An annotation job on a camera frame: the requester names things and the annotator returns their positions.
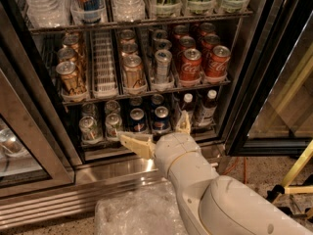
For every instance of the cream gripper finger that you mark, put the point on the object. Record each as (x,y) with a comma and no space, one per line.
(141,144)
(183,124)

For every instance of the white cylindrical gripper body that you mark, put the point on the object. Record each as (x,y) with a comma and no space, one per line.
(176,150)

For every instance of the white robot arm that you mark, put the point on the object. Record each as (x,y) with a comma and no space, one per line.
(209,203)

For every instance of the front left blue pepsi can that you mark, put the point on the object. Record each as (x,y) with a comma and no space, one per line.
(138,120)

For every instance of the blue pepsi can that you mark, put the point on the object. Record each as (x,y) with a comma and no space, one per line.
(157,100)
(136,102)
(138,120)
(161,118)

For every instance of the front right blue pepsi can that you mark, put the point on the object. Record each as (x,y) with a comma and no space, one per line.
(161,118)

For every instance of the back right blue pepsi can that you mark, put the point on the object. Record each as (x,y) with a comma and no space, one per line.
(157,100)

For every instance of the back left blue pepsi can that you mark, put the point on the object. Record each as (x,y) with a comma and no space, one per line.
(136,102)

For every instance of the front left clear green can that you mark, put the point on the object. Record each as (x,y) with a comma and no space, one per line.
(90,130)

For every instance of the front left red cola can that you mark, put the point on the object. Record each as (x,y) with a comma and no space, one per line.
(190,64)

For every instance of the red cola can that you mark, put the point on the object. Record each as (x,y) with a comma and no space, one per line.
(205,29)
(186,42)
(190,64)
(208,43)
(179,31)

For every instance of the back left clear can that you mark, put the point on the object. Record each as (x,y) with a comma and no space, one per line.
(89,109)

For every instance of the front gold can centre row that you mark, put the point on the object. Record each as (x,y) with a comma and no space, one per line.
(133,71)

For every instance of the gold can row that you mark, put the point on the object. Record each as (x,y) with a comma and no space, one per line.
(71,78)
(133,71)
(129,49)
(69,54)
(127,36)
(75,41)

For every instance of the front right orange cola can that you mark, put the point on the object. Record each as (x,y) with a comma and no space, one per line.
(217,61)

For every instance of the front slim silver can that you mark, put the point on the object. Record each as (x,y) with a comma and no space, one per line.
(163,61)

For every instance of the slim silver can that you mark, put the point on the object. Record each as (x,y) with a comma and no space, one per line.
(159,34)
(163,44)
(163,61)

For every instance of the middle left red cola can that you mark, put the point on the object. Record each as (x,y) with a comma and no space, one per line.
(186,42)

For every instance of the middle slim silver can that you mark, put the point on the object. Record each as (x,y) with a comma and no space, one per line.
(163,44)

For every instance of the middle right red cola can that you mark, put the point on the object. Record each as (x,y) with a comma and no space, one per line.
(208,43)

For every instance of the open glass fridge door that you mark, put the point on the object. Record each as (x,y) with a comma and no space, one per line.
(272,114)

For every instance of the back slim silver can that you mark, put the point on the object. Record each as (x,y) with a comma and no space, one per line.
(159,34)

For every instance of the middle gold can centre row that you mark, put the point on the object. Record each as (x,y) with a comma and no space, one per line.
(129,49)

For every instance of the back left red cola can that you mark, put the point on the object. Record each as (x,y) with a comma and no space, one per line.
(179,31)

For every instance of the stainless steel fridge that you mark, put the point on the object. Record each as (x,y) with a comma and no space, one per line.
(107,167)

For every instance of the back right red cola can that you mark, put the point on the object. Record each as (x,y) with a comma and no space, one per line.
(205,29)

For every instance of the back gold can centre row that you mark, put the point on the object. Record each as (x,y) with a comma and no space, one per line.
(127,36)

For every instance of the front gold can left row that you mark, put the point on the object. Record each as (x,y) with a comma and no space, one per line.
(71,78)

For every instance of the left closed fridge door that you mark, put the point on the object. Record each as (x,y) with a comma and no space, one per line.
(38,161)

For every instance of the middle gold can left row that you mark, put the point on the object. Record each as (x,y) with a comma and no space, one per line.
(69,54)

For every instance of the back gold can left row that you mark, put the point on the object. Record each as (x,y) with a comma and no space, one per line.
(75,41)

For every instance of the blue red bull can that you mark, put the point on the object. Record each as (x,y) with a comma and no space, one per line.
(87,11)

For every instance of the left brown juice bottle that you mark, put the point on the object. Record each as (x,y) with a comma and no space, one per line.
(184,103)

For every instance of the brown juice bottle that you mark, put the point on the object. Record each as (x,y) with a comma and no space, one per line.
(184,103)
(206,109)

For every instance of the right brown juice bottle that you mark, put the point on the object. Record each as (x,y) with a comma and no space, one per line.
(206,109)

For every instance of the empty white wire can tray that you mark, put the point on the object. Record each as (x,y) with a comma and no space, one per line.
(104,82)

